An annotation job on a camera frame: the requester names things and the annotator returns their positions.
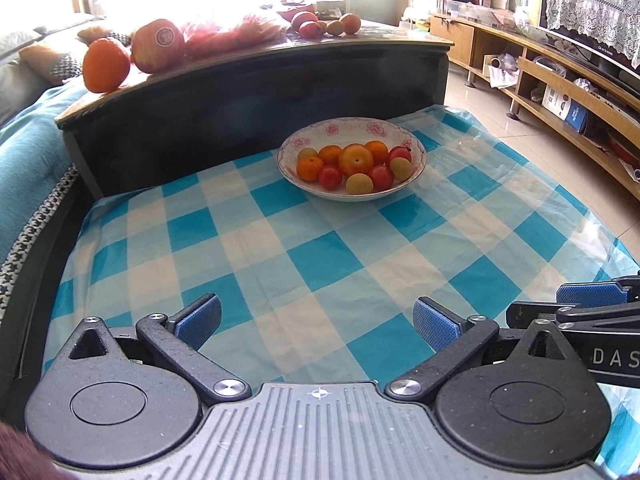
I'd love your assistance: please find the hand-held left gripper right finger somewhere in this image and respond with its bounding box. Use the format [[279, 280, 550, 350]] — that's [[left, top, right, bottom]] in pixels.
[[385, 296, 576, 403]]

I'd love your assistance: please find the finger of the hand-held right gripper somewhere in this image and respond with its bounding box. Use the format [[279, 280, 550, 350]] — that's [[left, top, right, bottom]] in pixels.
[[506, 301, 640, 344], [556, 272, 640, 306]]

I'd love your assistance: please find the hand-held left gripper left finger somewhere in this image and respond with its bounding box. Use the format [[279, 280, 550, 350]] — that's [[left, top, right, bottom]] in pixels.
[[65, 292, 253, 403]]

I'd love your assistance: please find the red-yellow apple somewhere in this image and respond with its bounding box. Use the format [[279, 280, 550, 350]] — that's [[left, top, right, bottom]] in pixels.
[[338, 143, 375, 177]]

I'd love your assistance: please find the white pink-flowered bowl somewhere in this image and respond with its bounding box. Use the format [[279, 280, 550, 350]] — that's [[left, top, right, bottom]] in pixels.
[[277, 116, 427, 202]]

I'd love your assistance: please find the blue white checkered tablecloth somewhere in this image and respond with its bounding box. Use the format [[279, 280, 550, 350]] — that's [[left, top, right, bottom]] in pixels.
[[42, 105, 640, 480]]

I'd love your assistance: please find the blue box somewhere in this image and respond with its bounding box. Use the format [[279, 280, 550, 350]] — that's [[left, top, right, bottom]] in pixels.
[[564, 101, 588, 133]]

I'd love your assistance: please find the houndstooth cloth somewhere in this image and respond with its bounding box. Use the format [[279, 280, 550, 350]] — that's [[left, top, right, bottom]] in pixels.
[[0, 165, 81, 298]]

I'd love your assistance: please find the white box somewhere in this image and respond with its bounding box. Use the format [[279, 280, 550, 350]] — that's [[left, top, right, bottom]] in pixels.
[[542, 85, 573, 120]]

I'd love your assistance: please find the wooden TV cabinet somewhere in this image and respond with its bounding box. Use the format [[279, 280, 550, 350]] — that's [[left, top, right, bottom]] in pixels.
[[430, 10, 640, 201]]

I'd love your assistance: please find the maroon fuzzy cloth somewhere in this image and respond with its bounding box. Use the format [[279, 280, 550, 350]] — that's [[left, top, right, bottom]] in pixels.
[[0, 420, 56, 480]]

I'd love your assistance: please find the blue blanket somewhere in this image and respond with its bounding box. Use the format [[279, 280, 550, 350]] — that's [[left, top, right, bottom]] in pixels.
[[0, 77, 88, 266]]

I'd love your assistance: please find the crumpled white bag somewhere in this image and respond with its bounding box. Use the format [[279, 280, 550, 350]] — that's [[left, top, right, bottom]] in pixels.
[[482, 52, 523, 90]]

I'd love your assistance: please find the black television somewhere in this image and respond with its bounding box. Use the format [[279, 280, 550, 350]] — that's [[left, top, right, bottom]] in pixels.
[[537, 0, 640, 91]]

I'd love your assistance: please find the large orange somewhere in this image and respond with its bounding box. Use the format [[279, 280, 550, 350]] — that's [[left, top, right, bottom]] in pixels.
[[82, 37, 131, 94]]

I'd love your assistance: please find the large red stickered apple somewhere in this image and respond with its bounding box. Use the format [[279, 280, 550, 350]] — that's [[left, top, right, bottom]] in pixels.
[[131, 19, 187, 75]]

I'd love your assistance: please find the red plastic bag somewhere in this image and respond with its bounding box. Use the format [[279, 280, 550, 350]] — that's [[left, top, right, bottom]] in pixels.
[[182, 12, 291, 58]]

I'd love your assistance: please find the grey sofa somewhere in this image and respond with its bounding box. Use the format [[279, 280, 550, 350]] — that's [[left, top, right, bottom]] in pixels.
[[0, 12, 108, 126]]

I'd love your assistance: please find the orange houndstooth cushion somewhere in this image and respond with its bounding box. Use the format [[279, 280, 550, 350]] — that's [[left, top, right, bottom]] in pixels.
[[20, 25, 133, 86]]

